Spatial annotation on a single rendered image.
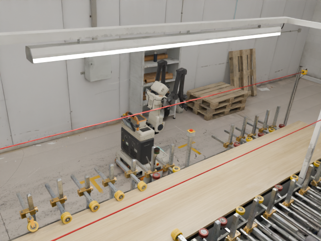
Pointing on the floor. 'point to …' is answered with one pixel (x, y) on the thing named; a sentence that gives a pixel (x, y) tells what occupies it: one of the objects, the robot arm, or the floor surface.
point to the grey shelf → (136, 86)
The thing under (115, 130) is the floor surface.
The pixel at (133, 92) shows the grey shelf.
